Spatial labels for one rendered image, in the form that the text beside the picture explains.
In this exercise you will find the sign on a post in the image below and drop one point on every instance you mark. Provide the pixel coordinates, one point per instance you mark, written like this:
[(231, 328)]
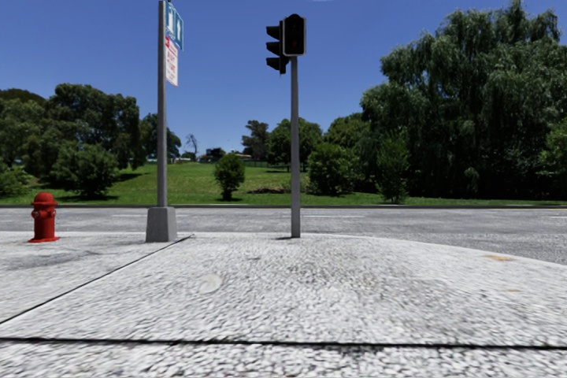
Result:
[(161, 141)]

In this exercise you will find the trees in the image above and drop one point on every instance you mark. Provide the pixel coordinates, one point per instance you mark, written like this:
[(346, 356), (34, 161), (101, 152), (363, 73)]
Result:
[(477, 118), (66, 137)]

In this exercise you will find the tree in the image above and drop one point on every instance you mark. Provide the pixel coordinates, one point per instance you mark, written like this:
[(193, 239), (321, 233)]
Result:
[(229, 175)]

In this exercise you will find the traffic light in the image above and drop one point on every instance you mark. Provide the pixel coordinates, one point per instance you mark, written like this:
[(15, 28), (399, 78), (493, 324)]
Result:
[(295, 141)]

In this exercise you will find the red fire hydrant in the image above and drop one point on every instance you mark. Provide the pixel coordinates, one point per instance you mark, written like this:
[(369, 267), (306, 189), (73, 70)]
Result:
[(43, 221)]

